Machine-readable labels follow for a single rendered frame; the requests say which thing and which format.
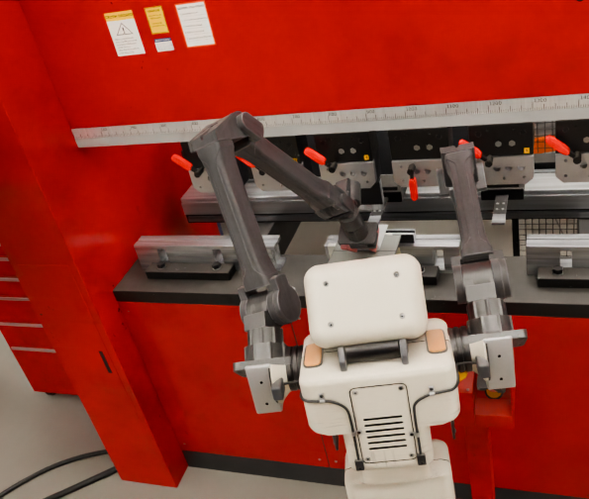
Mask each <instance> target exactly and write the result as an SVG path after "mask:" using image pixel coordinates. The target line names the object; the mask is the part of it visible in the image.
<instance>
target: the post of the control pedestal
mask: <svg viewBox="0 0 589 499"><path fill-rule="evenodd" d="M464 428H465V437H466V446H467V456H468V465H469V475H470V484H471V494H472V499H495V486H494V473H493V460H492V448H491V435H490V428H486V427H476V426H475V427H472V426H464Z"/></svg>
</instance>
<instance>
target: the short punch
mask: <svg viewBox="0 0 589 499"><path fill-rule="evenodd" d="M360 201H361V204H360V206H359V207H358V210H385V208H384V196H383V189H382V183H381V178H379V179H378V182H377V184H373V185H372V187H371V188H360Z"/></svg>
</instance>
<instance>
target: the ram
mask: <svg viewBox="0 0 589 499"><path fill-rule="evenodd" d="M193 1H201V0H19V2H20V5H21V7H22V10H23V12H24V15H25V17H26V20H27V22H28V25H29V27H30V29H31V32H32V34H33V37H34V39H35V42H36V44H37V47H38V49H39V52H40V54H41V56H42V59H43V61H44V64H45V66H46V69H47V71H48V74H49V78H50V80H51V82H52V85H53V87H54V90H55V92H56V95H57V97H58V100H59V102H60V105H61V107H62V109H63V112H64V114H65V117H66V119H67V122H68V124H69V127H70V129H71V130H73V129H87V128H102V127H116V126H130V125H145V124H159V123H174V122H188V121H203V120H217V119H222V118H224V117H226V116H228V115H230V114H231V113H234V112H236V111H241V112H248V113H250V114H251V115H252V116H254V117H260V116H275V115H289V114H304V113H319V112H333V111H347V110H361V109H376V108H391V107H405V106H420V105H434V104H448V103H462V102H477V101H492V100H506V99H521V98H535V97H549V96H564V95H578V94H589V0H205V4H206V8H207V11H208V15H209V19H210V23H211V26H212V30H213V34H214V38H215V41H216V44H215V45H213V46H204V47H196V48H187V47H186V43H185V41H184V37H183V34H182V30H181V27H180V23H179V20H178V17H177V13H176V10H175V6H174V4H179V3H186V2H193ZM155 6H161V9H162V12H163V15H164V18H165V22H166V25H167V28H168V31H169V33H161V34H152V33H151V30H150V26H149V23H148V20H147V15H146V12H145V8H148V7H155ZM128 10H132V12H133V15H134V18H135V22H136V25H137V28H138V31H139V34H140V37H141V40H142V43H143V46H144V49H145V52H146V53H141V54H132V55H123V56H118V54H117V51H116V48H115V45H114V42H113V39H112V36H111V34H110V31H109V28H108V25H107V22H106V19H105V16H104V14H106V13H114V12H121V11H128ZM163 38H171V41H172V44H173V47H174V50H166V51H157V49H156V45H155V42H154V39H163ZM576 119H589V107H582V108H566V109H550V110H534V111H518V112H502V113H486V114H470V115H454V116H438V117H423V118H407V119H391V120H375V121H359V122H343V123H328V124H312V125H296V126H280V127H264V134H263V136H264V137H282V136H299V135H317V134H333V133H351V132H368V131H386V130H403V129H421V128H437V127H455V126H472V125H490V124H507V123H525V122H541V121H559V120H576ZM198 133H199V132H185V133H169V134H153V135H137V136H121V137H106V138H90V139H75V141H76V143H77V146H78V147H79V148H91V147H107V146H125V145H142V144H160V143H177V142H189V141H190V140H192V139H193V138H194V137H195V136H196V135H197V134H198Z"/></svg>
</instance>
